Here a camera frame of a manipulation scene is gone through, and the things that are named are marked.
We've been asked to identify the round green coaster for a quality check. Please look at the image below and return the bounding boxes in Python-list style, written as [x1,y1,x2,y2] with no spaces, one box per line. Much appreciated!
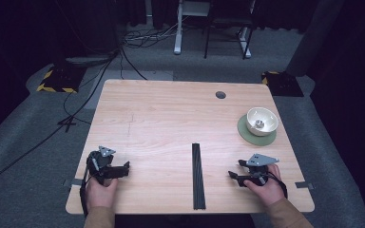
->
[237,113,279,147]

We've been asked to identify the person's right hand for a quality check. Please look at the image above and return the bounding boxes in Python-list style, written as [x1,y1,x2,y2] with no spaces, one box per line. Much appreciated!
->
[243,163,287,209]

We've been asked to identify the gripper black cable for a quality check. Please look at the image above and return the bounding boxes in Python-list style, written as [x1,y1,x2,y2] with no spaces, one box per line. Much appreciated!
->
[79,167,92,218]
[265,171,289,200]

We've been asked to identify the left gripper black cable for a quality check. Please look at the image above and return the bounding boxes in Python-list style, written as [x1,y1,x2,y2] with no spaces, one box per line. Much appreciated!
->
[79,167,92,218]

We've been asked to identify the grey tape strip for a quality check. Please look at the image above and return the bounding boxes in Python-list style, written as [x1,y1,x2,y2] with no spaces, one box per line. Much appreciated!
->
[63,178,85,188]
[295,181,315,191]

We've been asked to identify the tangled floor cable bundle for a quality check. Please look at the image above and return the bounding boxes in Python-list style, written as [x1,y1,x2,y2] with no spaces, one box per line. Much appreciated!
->
[121,23,179,49]

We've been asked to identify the grey padded column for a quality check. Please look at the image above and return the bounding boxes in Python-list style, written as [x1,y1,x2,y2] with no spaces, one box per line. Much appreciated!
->
[285,0,347,78]

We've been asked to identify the white bowl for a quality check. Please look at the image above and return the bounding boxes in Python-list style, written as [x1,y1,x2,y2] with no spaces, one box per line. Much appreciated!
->
[245,106,279,138]

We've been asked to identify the person's left hand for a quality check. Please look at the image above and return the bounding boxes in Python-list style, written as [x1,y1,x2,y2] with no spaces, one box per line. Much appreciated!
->
[85,178,119,210]

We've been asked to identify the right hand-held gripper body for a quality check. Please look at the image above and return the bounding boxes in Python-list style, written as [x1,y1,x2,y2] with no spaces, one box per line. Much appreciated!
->
[238,153,280,188]

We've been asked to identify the black yellow striped stand base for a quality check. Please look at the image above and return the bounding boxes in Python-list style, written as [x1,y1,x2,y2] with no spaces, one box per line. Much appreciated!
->
[35,64,87,95]
[260,70,305,98]

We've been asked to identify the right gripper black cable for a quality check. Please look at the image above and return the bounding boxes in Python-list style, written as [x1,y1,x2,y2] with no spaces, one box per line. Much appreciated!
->
[265,171,289,200]

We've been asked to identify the white desk frame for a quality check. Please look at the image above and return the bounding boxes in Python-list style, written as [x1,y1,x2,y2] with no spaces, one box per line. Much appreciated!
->
[173,0,253,60]

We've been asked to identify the black chair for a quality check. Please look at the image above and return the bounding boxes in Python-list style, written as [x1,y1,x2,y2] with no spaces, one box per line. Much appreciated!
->
[203,0,257,61]

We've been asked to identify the long black floor cable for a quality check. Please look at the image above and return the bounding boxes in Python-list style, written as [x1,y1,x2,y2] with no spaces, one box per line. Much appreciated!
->
[0,50,120,192]

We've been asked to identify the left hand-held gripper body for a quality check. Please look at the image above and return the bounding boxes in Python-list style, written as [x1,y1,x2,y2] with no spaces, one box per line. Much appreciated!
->
[87,145,117,186]

